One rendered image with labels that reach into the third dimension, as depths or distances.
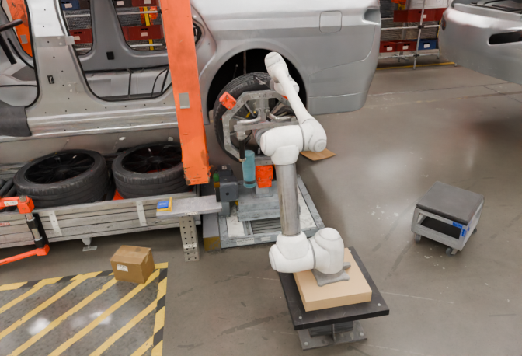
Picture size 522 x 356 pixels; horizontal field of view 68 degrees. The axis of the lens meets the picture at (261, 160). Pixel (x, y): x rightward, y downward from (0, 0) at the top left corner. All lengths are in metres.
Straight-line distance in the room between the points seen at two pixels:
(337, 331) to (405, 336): 0.38
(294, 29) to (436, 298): 2.05
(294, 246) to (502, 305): 1.42
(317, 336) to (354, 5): 2.24
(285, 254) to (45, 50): 2.15
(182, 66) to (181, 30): 0.21
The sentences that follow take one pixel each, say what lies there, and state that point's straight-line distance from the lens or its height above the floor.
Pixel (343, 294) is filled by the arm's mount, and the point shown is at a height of 0.37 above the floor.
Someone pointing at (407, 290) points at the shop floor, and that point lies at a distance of 2.77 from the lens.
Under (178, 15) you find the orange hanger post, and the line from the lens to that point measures 2.38.
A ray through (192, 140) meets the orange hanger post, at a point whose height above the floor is 0.86.
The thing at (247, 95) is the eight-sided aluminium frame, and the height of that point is 1.12.
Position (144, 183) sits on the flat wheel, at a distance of 2.98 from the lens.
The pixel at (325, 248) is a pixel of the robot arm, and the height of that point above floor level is 0.60.
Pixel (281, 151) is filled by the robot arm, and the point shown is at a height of 1.10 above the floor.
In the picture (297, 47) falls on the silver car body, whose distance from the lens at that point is 3.03.
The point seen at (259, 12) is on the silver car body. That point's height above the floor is 1.56.
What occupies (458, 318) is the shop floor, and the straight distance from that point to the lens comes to 2.71.
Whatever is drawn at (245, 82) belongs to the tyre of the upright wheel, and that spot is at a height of 1.17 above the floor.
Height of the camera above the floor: 1.92
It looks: 28 degrees down
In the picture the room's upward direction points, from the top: 2 degrees counter-clockwise
